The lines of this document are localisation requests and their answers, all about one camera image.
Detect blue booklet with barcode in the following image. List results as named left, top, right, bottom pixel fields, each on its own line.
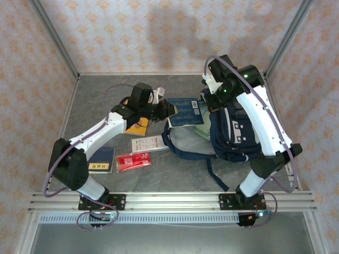
left=165, top=97, right=207, bottom=129

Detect light green notebook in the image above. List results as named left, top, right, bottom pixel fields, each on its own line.
left=192, top=123, right=213, bottom=141

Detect navy blue backpack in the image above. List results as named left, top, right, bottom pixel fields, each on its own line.
left=161, top=88, right=263, bottom=193

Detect navy book with yellow label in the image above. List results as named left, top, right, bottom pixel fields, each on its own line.
left=87, top=147, right=116, bottom=175

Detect orange book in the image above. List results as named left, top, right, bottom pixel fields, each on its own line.
left=123, top=97, right=150, bottom=137

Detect white packet with red print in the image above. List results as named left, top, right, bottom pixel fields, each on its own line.
left=130, top=135, right=171, bottom=154

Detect small green circuit board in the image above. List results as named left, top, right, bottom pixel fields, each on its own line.
left=247, top=210, right=273, bottom=221
left=91, top=213, right=119, bottom=223

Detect grey metal sheet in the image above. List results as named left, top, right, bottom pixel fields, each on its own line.
left=29, top=223, right=316, bottom=254

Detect aluminium frame rail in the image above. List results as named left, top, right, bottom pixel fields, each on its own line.
left=78, top=71, right=265, bottom=77
left=43, top=76, right=80, bottom=191
left=261, top=74, right=302, bottom=192

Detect aluminium frame post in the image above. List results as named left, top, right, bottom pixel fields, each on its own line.
left=263, top=0, right=315, bottom=80
left=29, top=0, right=81, bottom=80

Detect aluminium mounting rail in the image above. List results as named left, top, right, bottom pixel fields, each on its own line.
left=28, top=192, right=318, bottom=213

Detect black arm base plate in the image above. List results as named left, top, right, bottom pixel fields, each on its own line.
left=78, top=194, right=127, bottom=212
left=219, top=194, right=266, bottom=212

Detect white slotted cable duct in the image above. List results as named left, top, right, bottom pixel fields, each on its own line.
left=39, top=213, right=240, bottom=225

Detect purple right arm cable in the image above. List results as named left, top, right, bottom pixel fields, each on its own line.
left=203, top=55, right=298, bottom=229

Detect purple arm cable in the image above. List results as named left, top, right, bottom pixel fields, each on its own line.
left=203, top=55, right=298, bottom=229
left=41, top=84, right=135, bottom=231

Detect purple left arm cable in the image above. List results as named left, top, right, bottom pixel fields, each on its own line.
left=41, top=84, right=135, bottom=231

